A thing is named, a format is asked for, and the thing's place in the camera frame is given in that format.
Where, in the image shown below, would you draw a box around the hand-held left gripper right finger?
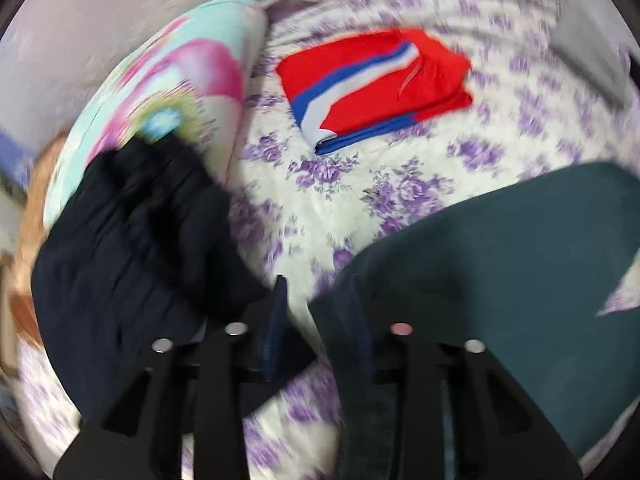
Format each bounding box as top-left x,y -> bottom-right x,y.
345,280 -> 583,480

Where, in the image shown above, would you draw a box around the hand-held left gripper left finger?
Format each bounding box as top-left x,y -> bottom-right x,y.
52,275 -> 301,480

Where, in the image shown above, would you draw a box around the teal pants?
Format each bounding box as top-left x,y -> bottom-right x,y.
305,161 -> 640,480

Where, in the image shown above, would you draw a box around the purple floral bedspread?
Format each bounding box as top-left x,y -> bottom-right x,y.
10,0 -> 640,480

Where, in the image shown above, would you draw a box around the dark navy garment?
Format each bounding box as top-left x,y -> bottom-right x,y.
31,135 -> 321,421

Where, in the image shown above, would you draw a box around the brown wooden furniture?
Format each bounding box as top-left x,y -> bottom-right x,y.
7,127 -> 73,346

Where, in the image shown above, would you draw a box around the floral pink turquoise pillow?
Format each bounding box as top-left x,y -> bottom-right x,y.
42,1 -> 268,231

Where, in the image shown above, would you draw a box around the red blue white folded shorts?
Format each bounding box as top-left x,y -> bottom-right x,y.
276,27 -> 475,157

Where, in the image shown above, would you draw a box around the blue patterned cloth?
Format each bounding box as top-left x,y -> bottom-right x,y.
0,127 -> 33,191

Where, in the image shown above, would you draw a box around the purple cloth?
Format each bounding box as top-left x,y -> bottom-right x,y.
267,1 -> 316,23

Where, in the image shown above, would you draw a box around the grey folded cloth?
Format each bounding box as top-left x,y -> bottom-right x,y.
550,7 -> 632,108

